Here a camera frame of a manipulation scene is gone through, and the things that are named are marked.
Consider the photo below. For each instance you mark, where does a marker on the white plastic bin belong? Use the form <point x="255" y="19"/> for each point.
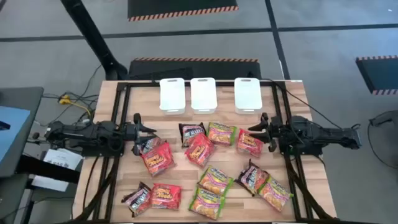
<point x="172" y="96"/>
<point x="248" y="96"/>
<point x="203" y="96"/>

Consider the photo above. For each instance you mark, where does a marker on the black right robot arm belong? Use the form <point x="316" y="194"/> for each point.
<point x="311" y="133"/>

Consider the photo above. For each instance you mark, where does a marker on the yellow power plug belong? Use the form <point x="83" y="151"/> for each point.
<point x="64" y="100"/>

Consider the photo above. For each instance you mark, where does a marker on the black desk leg bar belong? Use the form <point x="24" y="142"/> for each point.
<point x="46" y="169"/>

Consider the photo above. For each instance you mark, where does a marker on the blue sheet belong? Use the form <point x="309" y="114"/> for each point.
<point x="12" y="133"/>

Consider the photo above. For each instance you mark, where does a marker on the black mat striped edge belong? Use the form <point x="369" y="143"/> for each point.
<point x="379" y="74"/>
<point x="183" y="6"/>
<point x="217" y="70"/>

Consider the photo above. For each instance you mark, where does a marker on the white plain paper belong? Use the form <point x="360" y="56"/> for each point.
<point x="49" y="183"/>

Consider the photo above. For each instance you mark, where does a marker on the red Saucy Noodle pack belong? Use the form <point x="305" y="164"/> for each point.
<point x="157" y="160"/>
<point x="200" y="151"/>
<point x="248" y="145"/>
<point x="166" y="196"/>

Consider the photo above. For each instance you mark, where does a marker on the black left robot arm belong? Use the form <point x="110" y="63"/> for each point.
<point x="87" y="135"/>

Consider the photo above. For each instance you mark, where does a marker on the dark chair base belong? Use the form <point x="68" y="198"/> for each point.
<point x="385" y="118"/>

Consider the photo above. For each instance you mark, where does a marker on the small black object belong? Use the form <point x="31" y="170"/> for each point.
<point x="3" y="125"/>

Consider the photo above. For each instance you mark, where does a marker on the black round knob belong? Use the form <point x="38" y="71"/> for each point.
<point x="35" y="136"/>

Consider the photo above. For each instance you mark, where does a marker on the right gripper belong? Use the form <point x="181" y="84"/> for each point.
<point x="276" y="132"/>

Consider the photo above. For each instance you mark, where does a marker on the white printed paper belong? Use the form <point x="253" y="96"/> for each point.
<point x="62" y="158"/>

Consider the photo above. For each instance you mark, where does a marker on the dark grey desk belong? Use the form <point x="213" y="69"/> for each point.
<point x="18" y="96"/>

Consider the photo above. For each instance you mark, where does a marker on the black Fire Noodle pack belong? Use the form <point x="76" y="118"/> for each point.
<point x="138" y="199"/>
<point x="251" y="178"/>
<point x="189" y="131"/>
<point x="153" y="145"/>

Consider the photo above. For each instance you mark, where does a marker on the black camera stand pole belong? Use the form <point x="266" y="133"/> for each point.
<point x="90" y="34"/>

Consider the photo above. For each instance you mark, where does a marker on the green Maruchan noodle pack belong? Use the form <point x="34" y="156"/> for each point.
<point x="275" y="193"/>
<point x="221" y="134"/>
<point x="206" y="204"/>
<point x="215" y="180"/>

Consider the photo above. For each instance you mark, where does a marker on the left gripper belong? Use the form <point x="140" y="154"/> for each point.
<point x="129" y="134"/>

